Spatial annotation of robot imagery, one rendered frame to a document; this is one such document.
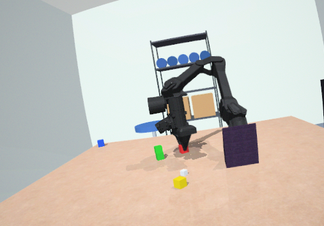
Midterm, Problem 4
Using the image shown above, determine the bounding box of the green block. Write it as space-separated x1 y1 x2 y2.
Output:
155 153 164 161
154 145 163 154

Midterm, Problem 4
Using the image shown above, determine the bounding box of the yellow block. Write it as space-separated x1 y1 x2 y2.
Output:
173 176 187 189

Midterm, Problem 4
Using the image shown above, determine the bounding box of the small blue block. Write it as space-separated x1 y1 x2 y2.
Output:
97 140 105 147

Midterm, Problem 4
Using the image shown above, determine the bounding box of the red block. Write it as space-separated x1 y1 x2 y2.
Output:
179 144 189 154

